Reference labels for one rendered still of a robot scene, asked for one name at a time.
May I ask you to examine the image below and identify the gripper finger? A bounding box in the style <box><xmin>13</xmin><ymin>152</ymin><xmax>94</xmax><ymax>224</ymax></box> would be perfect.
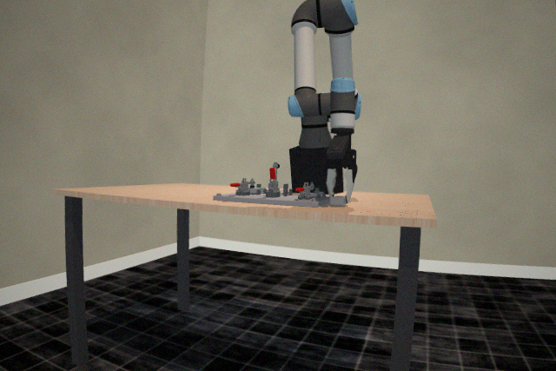
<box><xmin>323</xmin><ymin>158</ymin><xmax>336</xmax><ymax>197</ymax></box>
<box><xmin>344</xmin><ymin>158</ymin><xmax>357</xmax><ymax>203</ymax></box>

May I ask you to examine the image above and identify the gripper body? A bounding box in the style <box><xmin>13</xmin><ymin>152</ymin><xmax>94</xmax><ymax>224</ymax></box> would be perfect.
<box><xmin>328</xmin><ymin>128</ymin><xmax>356</xmax><ymax>169</ymax></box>

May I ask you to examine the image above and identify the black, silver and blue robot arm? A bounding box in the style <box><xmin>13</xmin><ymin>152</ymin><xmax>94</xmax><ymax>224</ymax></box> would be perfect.
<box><xmin>288</xmin><ymin>0</ymin><xmax>361</xmax><ymax>160</ymax></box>

